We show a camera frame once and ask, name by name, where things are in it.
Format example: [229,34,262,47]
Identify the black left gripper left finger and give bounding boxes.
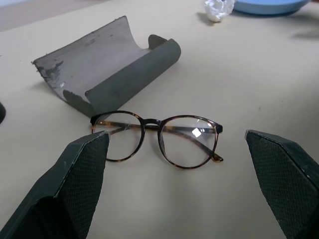
[0,131,110,239]

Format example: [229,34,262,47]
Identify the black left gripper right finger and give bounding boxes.
[245,129,319,239]

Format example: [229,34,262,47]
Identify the tortoiseshell round eyeglasses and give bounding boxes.
[90,111,224,170]

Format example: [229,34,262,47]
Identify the black cylindrical pen holder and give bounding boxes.
[0,102,7,124]

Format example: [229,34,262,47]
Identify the open grey glasses case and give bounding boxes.
[31,15,182,119]

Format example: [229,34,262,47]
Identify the blue plastic plate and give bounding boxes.
[233,0,310,15]

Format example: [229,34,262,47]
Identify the crumpled white paper ball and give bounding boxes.
[204,0,235,22]

